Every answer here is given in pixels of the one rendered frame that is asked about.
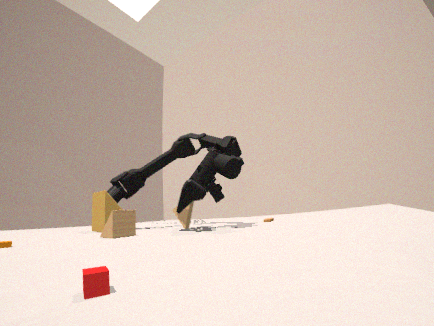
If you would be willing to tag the red block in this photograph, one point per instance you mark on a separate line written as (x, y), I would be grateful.
(96, 282)

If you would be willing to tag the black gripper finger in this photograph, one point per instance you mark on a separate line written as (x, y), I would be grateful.
(185, 199)

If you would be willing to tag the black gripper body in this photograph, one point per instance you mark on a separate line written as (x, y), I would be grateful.
(197, 183)

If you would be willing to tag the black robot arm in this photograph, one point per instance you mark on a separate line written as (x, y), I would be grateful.
(223, 157)

